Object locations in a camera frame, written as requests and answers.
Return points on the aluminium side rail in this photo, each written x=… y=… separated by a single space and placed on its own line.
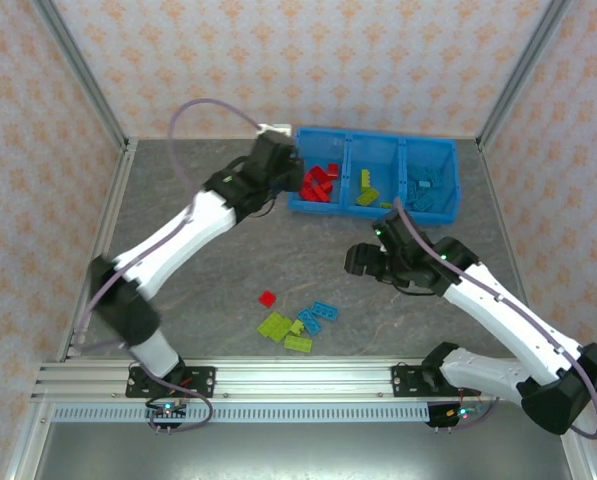
x=500 y=210
x=115 y=200

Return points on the long red lego brick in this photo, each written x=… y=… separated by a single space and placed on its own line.
x=324 y=193

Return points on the small red lego brick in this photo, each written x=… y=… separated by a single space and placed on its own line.
x=267 y=299
x=308 y=180

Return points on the aluminium frame post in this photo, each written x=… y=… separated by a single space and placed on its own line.
x=521 y=75
x=85 y=75

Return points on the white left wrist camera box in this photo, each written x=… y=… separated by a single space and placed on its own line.
x=278 y=130

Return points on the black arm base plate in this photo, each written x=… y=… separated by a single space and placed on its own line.
x=203 y=382
x=403 y=385

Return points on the small electronics board with LED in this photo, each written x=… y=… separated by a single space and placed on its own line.
x=448 y=416
x=168 y=412

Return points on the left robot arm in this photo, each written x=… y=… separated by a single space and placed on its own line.
x=178 y=240

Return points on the long aluminium mounting rail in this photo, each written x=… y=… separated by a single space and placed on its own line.
x=303 y=380

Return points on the blue three-compartment bin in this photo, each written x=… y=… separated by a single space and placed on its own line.
x=328 y=207

